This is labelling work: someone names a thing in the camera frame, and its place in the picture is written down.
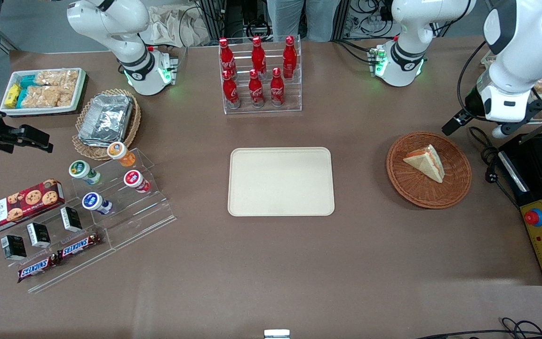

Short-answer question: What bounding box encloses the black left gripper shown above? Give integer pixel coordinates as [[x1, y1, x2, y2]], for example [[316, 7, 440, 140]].
[[442, 87, 484, 137]]

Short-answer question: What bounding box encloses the triangular sandwich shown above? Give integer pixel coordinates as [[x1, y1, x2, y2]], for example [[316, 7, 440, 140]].
[[403, 144, 446, 184]]

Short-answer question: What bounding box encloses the white rectangular snack tray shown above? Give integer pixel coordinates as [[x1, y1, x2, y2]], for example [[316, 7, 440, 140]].
[[0, 67, 88, 117]]

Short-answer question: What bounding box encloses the brown round wicker basket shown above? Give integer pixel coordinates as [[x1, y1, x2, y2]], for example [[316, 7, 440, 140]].
[[386, 131, 472, 210]]

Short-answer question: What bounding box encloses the light wicker basket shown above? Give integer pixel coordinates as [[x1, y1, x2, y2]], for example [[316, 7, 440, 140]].
[[72, 89, 142, 161]]

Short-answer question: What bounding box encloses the beige plastic tray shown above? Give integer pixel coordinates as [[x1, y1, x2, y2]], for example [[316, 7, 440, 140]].
[[228, 147, 335, 217]]

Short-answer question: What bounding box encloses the yellow snack pack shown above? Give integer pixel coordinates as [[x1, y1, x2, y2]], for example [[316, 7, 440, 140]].
[[4, 84, 21, 109]]

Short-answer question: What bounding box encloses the red Walkers shortbread box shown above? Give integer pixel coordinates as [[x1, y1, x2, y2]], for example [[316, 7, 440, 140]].
[[0, 179, 65, 237]]

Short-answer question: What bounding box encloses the green lid gum bottle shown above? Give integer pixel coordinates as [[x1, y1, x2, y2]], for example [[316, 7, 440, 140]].
[[68, 160, 102, 186]]

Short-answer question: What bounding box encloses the black tabletop appliance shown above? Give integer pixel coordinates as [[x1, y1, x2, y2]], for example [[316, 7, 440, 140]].
[[497, 132, 542, 208]]

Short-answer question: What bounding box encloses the stack of foil containers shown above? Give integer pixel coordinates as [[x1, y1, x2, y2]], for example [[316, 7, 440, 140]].
[[78, 93, 134, 147]]

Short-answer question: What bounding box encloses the small black snack box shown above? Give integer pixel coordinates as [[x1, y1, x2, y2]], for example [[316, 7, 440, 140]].
[[0, 234, 28, 261], [26, 222, 51, 249], [60, 206, 83, 233]]

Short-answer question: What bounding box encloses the blue lid gum bottle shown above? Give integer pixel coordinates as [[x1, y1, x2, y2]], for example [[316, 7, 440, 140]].
[[81, 192, 113, 216]]

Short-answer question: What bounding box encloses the orange lid gum bottle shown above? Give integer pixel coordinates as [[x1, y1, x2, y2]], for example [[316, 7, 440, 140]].
[[107, 141, 136, 168]]

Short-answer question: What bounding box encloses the red emergency stop button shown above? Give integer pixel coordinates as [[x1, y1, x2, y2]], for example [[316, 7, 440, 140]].
[[524, 207, 542, 228]]

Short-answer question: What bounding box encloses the red lid gum bottle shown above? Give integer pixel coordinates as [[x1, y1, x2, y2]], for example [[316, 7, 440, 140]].
[[123, 169, 151, 194]]

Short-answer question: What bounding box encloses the Snickers chocolate bar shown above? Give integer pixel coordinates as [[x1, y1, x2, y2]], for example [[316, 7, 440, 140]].
[[57, 233, 102, 260], [17, 254, 60, 283]]

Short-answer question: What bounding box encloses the clear acrylic stepped riser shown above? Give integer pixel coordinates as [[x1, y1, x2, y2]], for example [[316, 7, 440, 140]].
[[70, 147, 176, 251], [0, 198, 117, 294]]

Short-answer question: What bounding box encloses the red cola bottle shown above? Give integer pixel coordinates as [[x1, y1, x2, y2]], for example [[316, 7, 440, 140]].
[[283, 35, 297, 80], [251, 36, 267, 76], [222, 70, 241, 109], [270, 67, 286, 107], [218, 38, 236, 78], [248, 69, 265, 108]]

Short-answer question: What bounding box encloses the person in blue jeans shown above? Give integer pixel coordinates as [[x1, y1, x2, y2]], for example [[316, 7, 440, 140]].
[[266, 0, 342, 43]]

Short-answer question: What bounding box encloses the clear acrylic bottle rack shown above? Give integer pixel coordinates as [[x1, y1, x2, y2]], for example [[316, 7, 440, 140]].
[[218, 35, 303, 115]]

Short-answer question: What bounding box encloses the crumpled beige paper bag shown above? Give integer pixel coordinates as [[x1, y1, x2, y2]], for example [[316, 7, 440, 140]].
[[139, 5, 210, 48]]

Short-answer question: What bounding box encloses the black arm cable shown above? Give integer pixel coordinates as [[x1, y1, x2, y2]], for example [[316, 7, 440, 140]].
[[456, 41, 489, 116]]

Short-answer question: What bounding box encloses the black power cable with plug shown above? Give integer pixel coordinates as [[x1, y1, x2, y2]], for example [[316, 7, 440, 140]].
[[469, 126, 521, 208]]

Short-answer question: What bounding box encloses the black cable bundle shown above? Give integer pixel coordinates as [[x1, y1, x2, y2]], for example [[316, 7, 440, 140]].
[[342, 0, 396, 40]]

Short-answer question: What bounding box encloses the black floor cable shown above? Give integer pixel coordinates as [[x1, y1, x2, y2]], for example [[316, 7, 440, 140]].
[[414, 318, 542, 339]]

